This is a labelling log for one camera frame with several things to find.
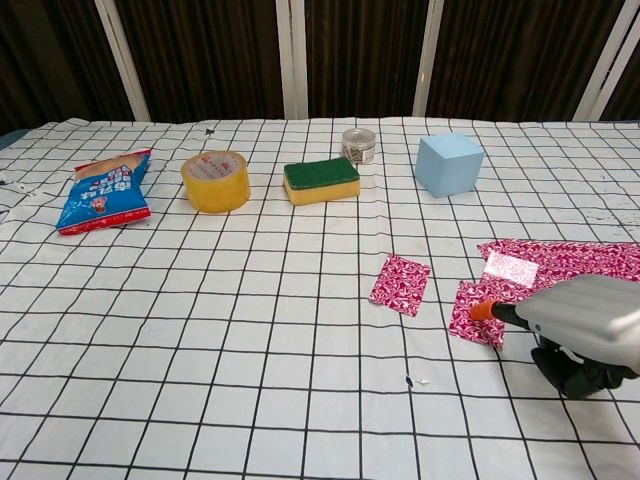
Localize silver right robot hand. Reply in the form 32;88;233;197
471;273;640;400

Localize red patterned candy strip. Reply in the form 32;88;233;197
476;238;640;292

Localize light blue foam cube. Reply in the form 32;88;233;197
414;132;484;198

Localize clear round jar of clips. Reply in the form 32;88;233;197
341;128;377;165

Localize yellow green scouring sponge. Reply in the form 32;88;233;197
283;156;362;207

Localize white black-grid tablecloth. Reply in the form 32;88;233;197
0;115;640;480

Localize yellow packing tape roll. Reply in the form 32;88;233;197
180;149;251;215

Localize dark brown pleated curtain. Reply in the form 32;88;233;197
0;0;640;136

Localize blue red snack bag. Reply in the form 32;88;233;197
55;147;154;236

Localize white partition frame post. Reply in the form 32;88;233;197
93;0;151;122
571;0;640;122
412;0;447;117
275;0;308;120

